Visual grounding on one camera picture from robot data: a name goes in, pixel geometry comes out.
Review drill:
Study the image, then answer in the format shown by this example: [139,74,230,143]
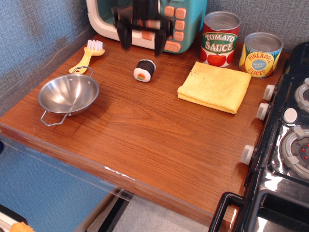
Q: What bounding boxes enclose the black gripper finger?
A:
[154,28,169,56]
[117,22,132,50]

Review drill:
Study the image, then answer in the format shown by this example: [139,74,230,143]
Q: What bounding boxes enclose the folded yellow towel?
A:
[177,61,251,114]

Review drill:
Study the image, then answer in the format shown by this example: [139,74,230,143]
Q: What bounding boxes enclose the tomato sauce can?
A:
[200,11,241,68]

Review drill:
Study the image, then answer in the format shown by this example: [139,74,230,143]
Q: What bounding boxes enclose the black toy stove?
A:
[209,42,309,232]

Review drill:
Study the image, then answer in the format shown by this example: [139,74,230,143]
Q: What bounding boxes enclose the pineapple slices can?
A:
[239,32,283,78]

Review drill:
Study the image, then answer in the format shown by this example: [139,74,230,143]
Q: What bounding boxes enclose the steel bowl with handles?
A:
[38,66,99,126]

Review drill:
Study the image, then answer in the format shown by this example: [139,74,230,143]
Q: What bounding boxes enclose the teal toy microwave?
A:
[86,0,207,54]

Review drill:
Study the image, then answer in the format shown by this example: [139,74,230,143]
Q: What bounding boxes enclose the plush sushi roll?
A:
[133,59,156,82]

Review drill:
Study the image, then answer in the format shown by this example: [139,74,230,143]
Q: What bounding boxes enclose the orange plush object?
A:
[9,222,34,232]

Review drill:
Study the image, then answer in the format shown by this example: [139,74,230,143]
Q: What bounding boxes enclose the yellow dish brush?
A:
[69,40,105,74]

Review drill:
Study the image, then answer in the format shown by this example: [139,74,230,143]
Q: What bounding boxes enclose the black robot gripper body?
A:
[112,0,173,33]

